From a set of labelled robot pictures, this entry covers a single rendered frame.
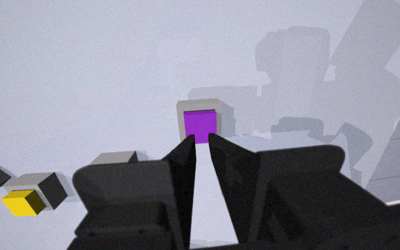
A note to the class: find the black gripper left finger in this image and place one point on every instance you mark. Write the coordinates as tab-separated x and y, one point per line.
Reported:
169	180

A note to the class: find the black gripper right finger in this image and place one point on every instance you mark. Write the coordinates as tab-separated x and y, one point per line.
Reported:
243	176

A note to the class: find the purple button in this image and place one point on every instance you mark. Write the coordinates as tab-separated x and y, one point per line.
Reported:
199	117

